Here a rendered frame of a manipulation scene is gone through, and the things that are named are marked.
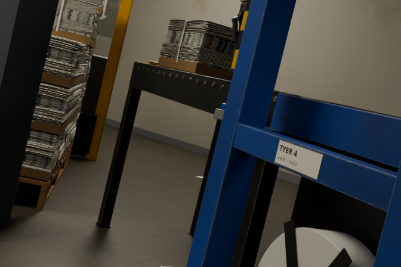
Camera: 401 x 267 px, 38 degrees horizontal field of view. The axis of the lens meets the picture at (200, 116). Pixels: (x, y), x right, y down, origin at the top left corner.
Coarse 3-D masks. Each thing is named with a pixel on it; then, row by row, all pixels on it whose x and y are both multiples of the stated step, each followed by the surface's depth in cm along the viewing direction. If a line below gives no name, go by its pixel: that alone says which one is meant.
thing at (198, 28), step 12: (192, 24) 252; (204, 24) 243; (216, 24) 242; (192, 36) 249; (204, 36) 241; (216, 36) 243; (228, 36) 248; (192, 48) 246; (204, 48) 242; (216, 48) 245; (228, 48) 248; (192, 60) 245; (204, 60) 243; (216, 60) 246; (228, 60) 249
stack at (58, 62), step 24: (48, 48) 270; (72, 48) 272; (48, 72) 272; (72, 72) 273; (48, 96) 273; (72, 96) 303; (48, 120) 273; (72, 120) 358; (48, 144) 275; (48, 168) 276; (48, 192) 306
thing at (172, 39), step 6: (174, 24) 267; (180, 24) 262; (168, 30) 272; (174, 30) 266; (180, 30) 261; (168, 36) 270; (174, 36) 264; (180, 36) 259; (168, 42) 268; (174, 42) 263; (162, 48) 272; (168, 48) 266; (174, 48) 261; (162, 54) 271; (168, 54) 265; (174, 54) 260; (162, 66) 270
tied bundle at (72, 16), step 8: (64, 0) 325; (72, 0) 325; (64, 8) 325; (72, 8) 325; (80, 8) 326; (88, 8) 327; (96, 8) 333; (56, 16) 325; (64, 16) 325; (72, 16) 326; (80, 16) 326; (88, 16) 327; (56, 24) 325; (64, 24) 326; (72, 24) 326; (80, 24) 327; (88, 24) 328; (72, 32) 326; (80, 32) 328; (88, 32) 328
